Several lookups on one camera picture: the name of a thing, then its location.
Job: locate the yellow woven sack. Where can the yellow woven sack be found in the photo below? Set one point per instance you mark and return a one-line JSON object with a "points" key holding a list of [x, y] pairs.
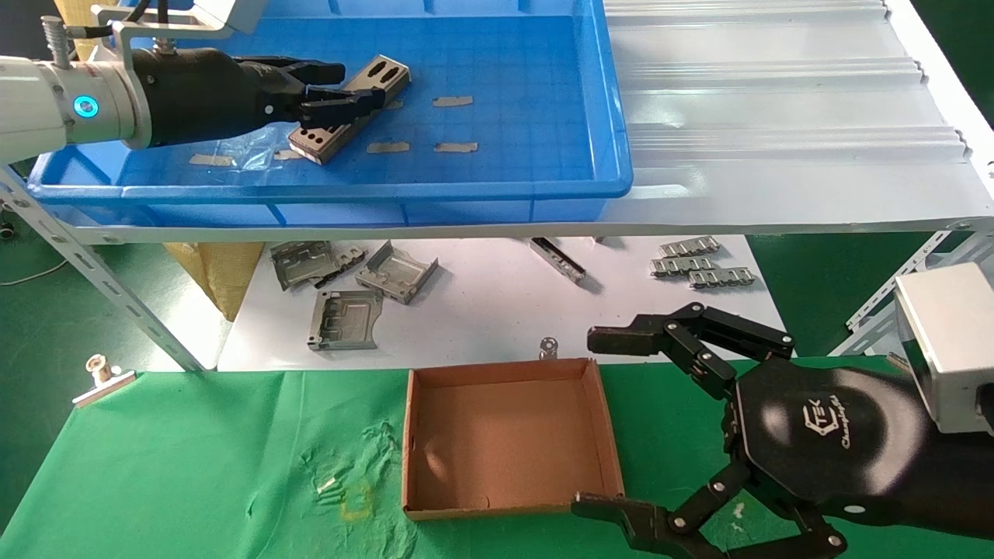
{"points": [[217, 272], [78, 8]]}

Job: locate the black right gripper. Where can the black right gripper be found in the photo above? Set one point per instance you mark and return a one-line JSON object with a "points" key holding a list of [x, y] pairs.
{"points": [[823, 435]]}

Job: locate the grey metal shelf board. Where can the grey metal shelf board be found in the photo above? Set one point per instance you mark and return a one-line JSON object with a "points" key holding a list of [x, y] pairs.
{"points": [[776, 116]]}

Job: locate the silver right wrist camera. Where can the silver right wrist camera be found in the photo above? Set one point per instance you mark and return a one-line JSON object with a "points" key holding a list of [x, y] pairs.
{"points": [[947, 341]]}

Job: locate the small notched metal clip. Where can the small notched metal clip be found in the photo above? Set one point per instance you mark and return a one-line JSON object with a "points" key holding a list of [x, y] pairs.
{"points": [[351, 255]]}

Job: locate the green cloth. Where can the green cloth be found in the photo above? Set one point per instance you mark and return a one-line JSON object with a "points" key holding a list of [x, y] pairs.
{"points": [[194, 450]]}

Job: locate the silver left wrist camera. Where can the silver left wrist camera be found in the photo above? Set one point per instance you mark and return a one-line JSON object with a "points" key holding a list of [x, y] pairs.
{"points": [[210, 12]]}

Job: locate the perforated shelf upright post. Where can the perforated shelf upright post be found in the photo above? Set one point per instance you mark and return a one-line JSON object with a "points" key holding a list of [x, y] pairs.
{"points": [[93, 272]]}

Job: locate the brown cardboard box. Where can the brown cardboard box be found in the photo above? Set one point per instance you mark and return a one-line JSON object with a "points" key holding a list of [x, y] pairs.
{"points": [[505, 435]]}

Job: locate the perforated shelf brace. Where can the perforated shelf brace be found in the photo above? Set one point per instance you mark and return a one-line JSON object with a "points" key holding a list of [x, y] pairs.
{"points": [[881, 297]]}

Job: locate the square grey metal bracket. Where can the square grey metal bracket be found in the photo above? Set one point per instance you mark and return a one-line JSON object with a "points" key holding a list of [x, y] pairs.
{"points": [[345, 318]]}

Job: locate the slotted metal comb part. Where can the slotted metal comb part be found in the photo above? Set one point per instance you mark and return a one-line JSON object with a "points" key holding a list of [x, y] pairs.
{"points": [[722, 277], [689, 247], [683, 266]]}

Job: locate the metal IO shield plate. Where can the metal IO shield plate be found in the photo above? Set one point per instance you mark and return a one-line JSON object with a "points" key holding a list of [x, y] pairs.
{"points": [[359, 80]]}

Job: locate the folded metal tray bracket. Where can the folded metal tray bracket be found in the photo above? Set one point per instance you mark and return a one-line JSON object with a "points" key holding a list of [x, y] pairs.
{"points": [[396, 276]]}

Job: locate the blue plastic tray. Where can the blue plastic tray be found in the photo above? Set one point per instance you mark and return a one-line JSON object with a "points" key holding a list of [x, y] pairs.
{"points": [[505, 93]]}

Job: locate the long metal rail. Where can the long metal rail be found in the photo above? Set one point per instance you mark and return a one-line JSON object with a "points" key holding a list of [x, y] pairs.
{"points": [[559, 260]]}

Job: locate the clear tape patch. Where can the clear tape patch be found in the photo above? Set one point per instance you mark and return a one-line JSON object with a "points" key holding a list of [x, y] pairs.
{"points": [[252, 151]]}

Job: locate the small white tape scrap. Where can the small white tape scrap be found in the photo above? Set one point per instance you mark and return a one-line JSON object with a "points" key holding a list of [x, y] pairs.
{"points": [[328, 485]]}

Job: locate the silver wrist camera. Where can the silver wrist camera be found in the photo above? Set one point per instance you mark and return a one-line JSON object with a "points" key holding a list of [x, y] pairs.
{"points": [[210, 12], [947, 341]]}

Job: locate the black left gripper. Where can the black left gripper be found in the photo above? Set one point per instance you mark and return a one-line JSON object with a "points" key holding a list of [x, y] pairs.
{"points": [[210, 97]]}

